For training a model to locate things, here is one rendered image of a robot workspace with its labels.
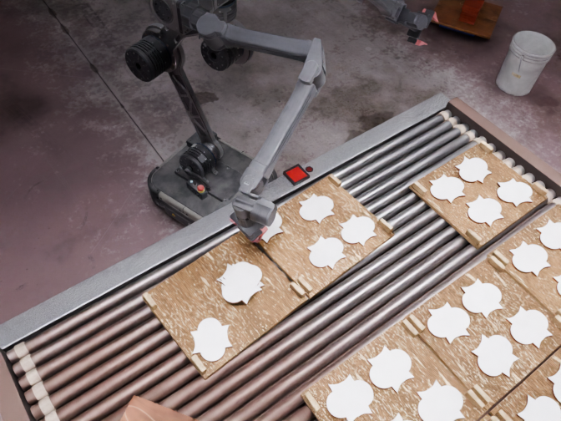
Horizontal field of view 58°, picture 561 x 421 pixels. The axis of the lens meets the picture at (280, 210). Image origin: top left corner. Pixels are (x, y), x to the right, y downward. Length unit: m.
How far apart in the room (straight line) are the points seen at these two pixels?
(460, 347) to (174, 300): 0.91
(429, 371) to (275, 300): 0.52
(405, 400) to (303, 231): 0.65
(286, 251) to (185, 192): 1.18
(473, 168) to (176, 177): 1.58
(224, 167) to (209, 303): 1.37
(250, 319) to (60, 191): 1.95
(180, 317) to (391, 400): 0.68
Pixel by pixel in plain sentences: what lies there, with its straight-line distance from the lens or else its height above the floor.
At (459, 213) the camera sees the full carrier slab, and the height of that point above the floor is 0.94.
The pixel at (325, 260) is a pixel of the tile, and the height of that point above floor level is 0.95.
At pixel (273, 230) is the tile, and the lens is 1.68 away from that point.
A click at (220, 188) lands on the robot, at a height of 0.26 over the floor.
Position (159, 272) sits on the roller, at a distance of 1.78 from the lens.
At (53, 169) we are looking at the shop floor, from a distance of 3.47.
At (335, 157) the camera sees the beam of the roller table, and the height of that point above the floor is 0.92.
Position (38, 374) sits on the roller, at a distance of 1.73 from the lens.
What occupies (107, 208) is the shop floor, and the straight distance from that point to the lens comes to 3.17.
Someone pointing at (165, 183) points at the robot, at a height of 0.24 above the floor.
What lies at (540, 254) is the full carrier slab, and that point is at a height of 0.95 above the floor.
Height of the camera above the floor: 2.43
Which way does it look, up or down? 53 degrees down
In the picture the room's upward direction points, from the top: 4 degrees clockwise
